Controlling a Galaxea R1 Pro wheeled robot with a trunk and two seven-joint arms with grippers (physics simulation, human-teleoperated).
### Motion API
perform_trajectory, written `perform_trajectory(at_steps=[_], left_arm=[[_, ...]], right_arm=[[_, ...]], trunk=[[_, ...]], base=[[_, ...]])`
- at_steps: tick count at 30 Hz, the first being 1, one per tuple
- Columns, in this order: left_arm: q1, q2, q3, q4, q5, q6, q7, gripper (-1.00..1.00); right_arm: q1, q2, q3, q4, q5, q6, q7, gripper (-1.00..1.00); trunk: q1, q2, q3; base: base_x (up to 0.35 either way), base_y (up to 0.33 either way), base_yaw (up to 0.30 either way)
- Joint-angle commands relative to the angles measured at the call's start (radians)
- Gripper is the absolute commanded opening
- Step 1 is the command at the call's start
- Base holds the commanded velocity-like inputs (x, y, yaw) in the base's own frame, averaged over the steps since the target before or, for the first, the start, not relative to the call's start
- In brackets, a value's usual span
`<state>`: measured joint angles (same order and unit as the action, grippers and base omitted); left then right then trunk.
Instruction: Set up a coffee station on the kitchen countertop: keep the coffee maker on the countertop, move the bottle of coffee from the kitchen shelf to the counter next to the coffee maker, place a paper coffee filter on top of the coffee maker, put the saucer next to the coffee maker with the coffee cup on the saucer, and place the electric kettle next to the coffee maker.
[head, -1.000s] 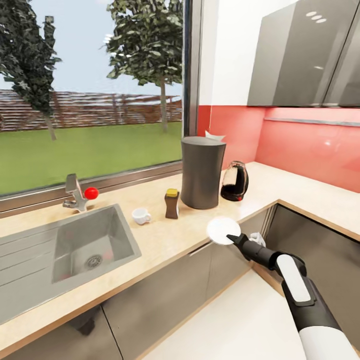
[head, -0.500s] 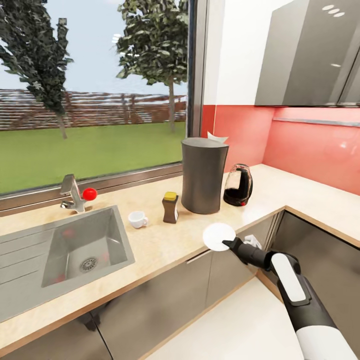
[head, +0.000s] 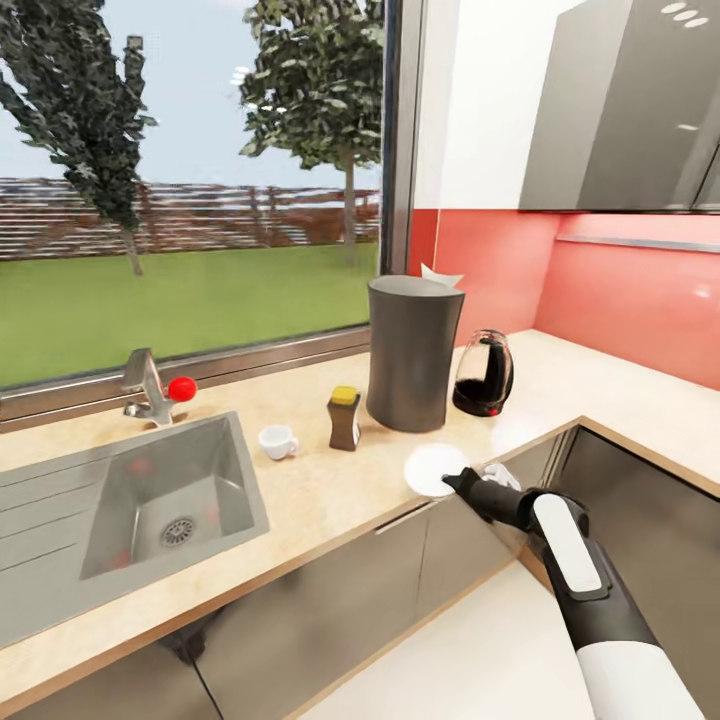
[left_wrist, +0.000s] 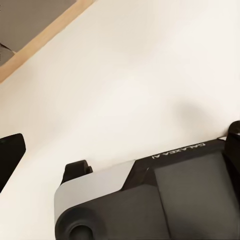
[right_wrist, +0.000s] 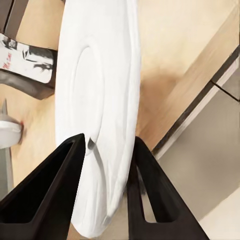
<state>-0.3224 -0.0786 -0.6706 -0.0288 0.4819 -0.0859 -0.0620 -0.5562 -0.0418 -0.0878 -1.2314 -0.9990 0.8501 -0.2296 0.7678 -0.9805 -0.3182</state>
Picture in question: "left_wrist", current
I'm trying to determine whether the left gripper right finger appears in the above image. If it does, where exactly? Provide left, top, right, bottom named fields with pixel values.
left=224, top=132, right=240, bottom=173

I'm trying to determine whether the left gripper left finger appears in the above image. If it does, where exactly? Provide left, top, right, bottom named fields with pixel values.
left=0, top=133, right=26, bottom=193

